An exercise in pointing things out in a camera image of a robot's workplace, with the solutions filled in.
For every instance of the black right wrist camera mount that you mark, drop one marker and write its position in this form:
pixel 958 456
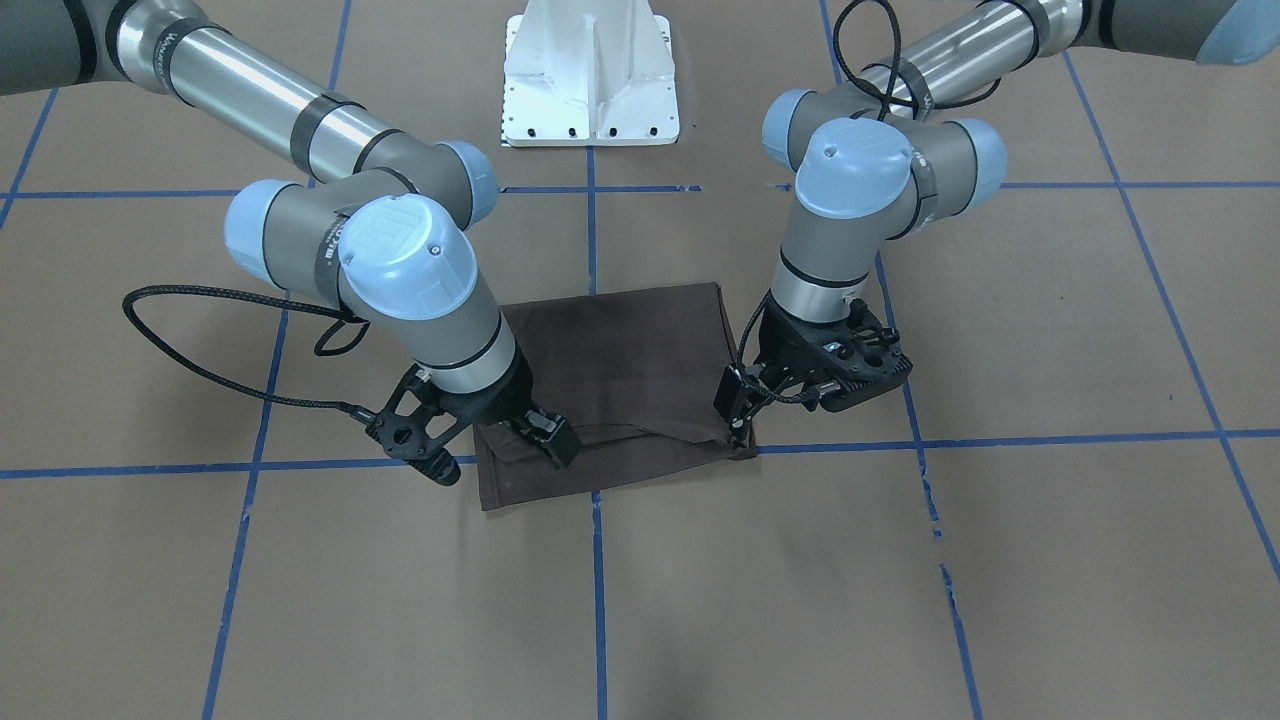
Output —
pixel 401 427

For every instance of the dark brown t-shirt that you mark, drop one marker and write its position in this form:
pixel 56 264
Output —
pixel 635 374

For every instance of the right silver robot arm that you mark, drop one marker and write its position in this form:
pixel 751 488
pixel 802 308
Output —
pixel 379 241

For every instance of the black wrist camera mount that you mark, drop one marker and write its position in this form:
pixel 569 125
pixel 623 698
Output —
pixel 401 427
pixel 861 359

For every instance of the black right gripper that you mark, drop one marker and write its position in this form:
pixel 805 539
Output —
pixel 493 402

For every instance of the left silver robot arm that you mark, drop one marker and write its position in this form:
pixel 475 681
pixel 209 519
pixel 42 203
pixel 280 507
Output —
pixel 871 168

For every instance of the white pedestal column base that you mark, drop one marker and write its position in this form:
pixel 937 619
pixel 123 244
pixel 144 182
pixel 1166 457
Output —
pixel 589 73

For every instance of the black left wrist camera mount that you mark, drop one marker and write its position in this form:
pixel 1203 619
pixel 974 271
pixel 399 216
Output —
pixel 861 359

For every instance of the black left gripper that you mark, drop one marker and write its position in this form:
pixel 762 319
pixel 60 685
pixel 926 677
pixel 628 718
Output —
pixel 783 348

